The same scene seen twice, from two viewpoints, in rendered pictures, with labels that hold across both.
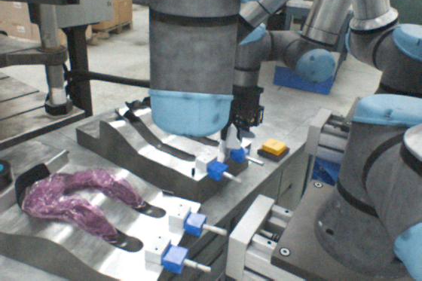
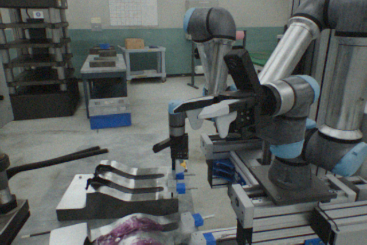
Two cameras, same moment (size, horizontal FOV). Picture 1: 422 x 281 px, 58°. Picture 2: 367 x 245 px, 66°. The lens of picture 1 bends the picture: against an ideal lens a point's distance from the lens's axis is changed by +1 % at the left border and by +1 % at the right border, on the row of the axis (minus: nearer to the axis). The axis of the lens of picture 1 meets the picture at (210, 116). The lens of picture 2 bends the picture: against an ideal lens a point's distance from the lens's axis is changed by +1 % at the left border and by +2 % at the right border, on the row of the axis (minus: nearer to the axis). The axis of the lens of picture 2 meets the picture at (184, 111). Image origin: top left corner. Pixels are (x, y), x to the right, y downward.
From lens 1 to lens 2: 0.62 m
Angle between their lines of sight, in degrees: 36
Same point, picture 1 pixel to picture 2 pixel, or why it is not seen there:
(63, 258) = not seen: outside the picture
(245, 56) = (180, 119)
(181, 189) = (166, 209)
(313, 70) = not seen: hidden behind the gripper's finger
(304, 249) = (281, 193)
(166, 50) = (296, 128)
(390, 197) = (325, 154)
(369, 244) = (303, 177)
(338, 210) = (286, 171)
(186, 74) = (301, 134)
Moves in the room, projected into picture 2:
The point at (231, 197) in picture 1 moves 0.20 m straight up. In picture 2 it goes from (187, 200) to (187, 162)
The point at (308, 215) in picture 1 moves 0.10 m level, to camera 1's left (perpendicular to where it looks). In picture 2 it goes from (266, 181) to (248, 190)
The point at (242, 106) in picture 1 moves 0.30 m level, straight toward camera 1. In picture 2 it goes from (179, 147) to (222, 177)
